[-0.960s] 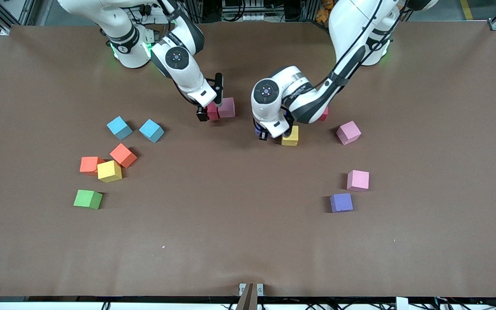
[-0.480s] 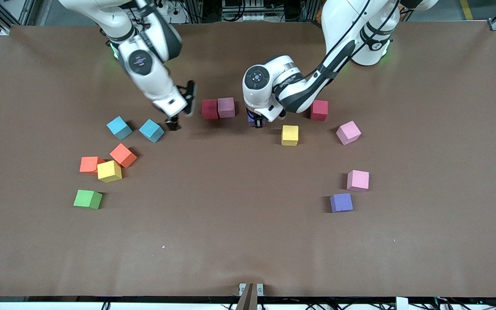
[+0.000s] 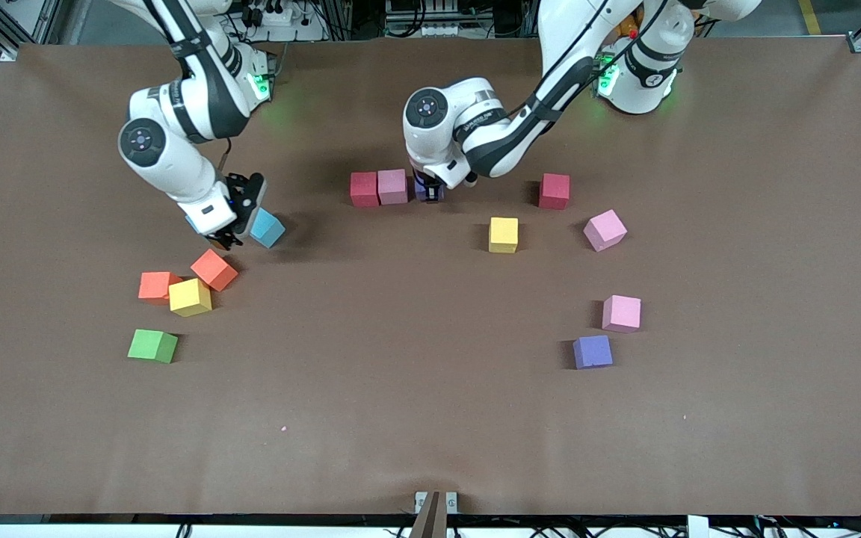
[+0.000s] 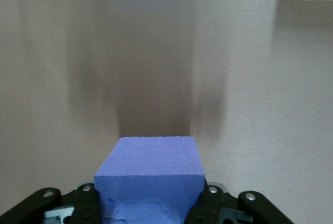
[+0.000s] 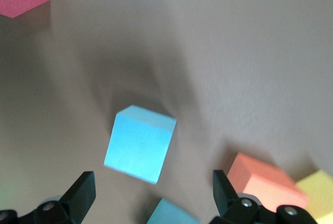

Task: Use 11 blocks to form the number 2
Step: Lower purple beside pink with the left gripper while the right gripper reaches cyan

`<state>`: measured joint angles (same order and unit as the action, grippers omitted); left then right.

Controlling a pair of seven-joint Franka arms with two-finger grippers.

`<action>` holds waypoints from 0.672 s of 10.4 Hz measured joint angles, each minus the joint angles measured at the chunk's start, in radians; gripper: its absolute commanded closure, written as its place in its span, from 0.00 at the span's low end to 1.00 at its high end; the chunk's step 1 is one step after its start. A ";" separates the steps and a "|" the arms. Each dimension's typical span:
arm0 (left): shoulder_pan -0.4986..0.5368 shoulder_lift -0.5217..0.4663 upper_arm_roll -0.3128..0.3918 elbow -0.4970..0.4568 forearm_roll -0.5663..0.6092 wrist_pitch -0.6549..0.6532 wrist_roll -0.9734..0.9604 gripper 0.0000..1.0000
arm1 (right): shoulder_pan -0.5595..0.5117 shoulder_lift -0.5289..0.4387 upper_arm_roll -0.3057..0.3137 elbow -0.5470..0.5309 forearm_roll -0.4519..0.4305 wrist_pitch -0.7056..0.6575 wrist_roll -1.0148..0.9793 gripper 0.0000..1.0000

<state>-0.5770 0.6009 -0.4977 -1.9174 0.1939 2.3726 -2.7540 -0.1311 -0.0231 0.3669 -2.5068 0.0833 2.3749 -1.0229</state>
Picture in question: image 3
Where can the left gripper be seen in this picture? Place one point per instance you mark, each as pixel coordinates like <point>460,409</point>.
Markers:
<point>428,187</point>

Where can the green foam cube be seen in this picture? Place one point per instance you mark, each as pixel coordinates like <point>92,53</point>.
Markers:
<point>150,345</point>

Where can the white power strip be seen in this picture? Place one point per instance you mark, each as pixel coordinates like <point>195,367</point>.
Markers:
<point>279,15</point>

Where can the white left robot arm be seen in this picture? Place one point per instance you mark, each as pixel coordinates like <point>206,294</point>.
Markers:
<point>498,142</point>

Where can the purple foam cube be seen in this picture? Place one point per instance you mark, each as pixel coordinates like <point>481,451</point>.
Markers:
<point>432,196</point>
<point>593,351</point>

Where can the white electronics box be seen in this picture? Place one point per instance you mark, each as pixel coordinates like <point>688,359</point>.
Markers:
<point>430,30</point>

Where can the small metal bracket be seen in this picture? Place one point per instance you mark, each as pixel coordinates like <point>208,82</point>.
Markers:
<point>451,502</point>

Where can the pink foam cube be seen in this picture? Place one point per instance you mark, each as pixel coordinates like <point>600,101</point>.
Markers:
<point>392,186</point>
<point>621,313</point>
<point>605,229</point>

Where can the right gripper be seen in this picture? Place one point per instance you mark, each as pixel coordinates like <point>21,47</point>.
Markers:
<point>226,239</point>

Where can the orange bagged items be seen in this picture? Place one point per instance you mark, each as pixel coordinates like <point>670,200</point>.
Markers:
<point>628,26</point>

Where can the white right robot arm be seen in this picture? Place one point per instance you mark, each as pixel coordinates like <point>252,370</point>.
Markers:
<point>169,149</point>

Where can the yellow foam cube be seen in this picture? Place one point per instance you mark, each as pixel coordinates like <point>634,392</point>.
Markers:
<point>190,297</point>
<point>504,235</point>

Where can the red foam cube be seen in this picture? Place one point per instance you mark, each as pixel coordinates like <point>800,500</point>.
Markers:
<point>554,190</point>
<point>364,188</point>

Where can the orange foam cube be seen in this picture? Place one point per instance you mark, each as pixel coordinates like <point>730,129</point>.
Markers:
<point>152,285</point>
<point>214,269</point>

